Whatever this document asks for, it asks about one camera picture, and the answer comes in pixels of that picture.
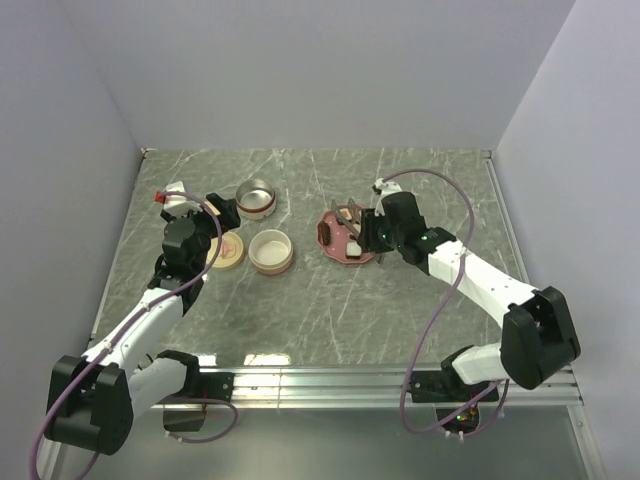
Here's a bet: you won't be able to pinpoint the white sushi piece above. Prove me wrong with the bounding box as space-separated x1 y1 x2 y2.
345 241 362 259

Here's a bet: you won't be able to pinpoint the metal tongs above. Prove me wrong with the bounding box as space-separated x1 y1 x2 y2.
326 198 384 265

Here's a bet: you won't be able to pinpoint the orange topped sushi piece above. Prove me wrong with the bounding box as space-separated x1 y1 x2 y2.
338 205 357 222

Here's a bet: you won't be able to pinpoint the dark brown food piece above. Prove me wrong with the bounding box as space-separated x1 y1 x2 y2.
318 222 331 246

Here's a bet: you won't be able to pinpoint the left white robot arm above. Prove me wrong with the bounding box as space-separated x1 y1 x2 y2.
42 190 241 455

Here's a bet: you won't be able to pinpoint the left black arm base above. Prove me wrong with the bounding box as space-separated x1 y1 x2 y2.
161 371 235 434

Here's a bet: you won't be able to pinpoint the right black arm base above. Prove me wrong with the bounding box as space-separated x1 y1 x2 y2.
408 370 490 434

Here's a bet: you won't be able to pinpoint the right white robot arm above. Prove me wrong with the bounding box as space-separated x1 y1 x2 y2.
358 182 581 400

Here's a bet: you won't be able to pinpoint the steel lunch box bowl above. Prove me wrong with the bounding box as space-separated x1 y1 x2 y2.
235 179 277 220

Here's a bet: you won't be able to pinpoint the pink lunch box tier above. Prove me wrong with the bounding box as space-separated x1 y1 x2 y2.
247 229 293 275

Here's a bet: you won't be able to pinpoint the pink scalloped plate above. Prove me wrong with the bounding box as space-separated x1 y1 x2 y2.
316 210 375 265

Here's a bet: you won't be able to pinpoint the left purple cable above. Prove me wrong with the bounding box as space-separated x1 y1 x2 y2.
29 192 239 479

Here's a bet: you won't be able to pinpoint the cream lid with pink handle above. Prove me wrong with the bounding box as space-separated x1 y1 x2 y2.
206 232 245 271

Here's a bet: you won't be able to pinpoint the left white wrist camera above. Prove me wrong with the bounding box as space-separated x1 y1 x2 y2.
155 181 200 217

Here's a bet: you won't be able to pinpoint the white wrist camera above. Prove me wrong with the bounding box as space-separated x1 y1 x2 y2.
155 181 200 217
372 178 403 198

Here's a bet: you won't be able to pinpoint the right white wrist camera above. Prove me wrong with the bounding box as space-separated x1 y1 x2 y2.
372 178 403 198

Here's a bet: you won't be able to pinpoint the aluminium mounting rail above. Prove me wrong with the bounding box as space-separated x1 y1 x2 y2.
144 363 584 411

